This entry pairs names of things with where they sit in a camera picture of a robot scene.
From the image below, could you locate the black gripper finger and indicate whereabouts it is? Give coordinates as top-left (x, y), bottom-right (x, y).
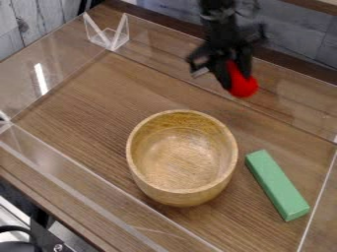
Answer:
top-left (213, 59), bottom-right (232, 91)
top-left (237, 44), bottom-right (253, 79)

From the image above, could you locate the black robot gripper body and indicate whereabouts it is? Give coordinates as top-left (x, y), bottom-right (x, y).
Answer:
top-left (186, 15), bottom-right (267, 77)

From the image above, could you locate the red plush strawberry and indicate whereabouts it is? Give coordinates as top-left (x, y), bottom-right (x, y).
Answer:
top-left (226, 61), bottom-right (259, 98)

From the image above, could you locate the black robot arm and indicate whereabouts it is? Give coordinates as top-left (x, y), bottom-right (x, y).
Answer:
top-left (186, 0), bottom-right (267, 97)

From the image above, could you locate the light wooden bowl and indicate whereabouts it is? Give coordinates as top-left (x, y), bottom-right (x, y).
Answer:
top-left (126, 109), bottom-right (238, 208)

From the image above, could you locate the clear acrylic tray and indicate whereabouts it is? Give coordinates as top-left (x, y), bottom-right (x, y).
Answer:
top-left (0, 8), bottom-right (337, 252)

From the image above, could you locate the green rectangular block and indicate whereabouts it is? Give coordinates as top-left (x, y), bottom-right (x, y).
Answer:
top-left (245, 150), bottom-right (311, 221)

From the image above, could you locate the black metal stand base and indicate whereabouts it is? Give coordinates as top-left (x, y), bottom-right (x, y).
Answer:
top-left (0, 216), bottom-right (78, 252)

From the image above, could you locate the clear acrylic corner bracket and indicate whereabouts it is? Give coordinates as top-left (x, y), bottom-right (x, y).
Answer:
top-left (83, 13), bottom-right (130, 51)

